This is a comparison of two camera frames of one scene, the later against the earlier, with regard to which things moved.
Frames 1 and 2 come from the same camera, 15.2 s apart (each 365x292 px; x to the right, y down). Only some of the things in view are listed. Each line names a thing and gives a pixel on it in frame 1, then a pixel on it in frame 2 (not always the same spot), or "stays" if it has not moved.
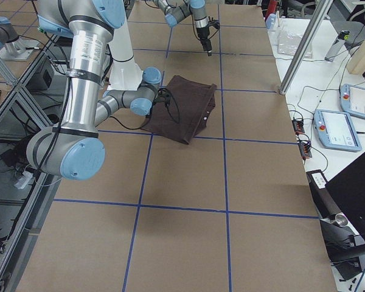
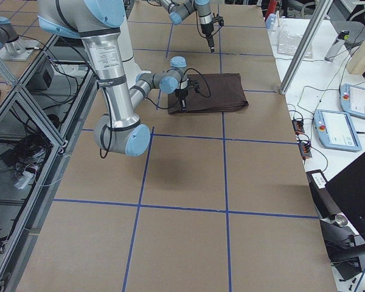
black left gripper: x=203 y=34 → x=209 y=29
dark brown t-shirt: x=186 y=115 → x=218 y=91
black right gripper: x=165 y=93 → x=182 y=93
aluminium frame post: x=323 y=9 stays
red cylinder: x=272 y=7 stays
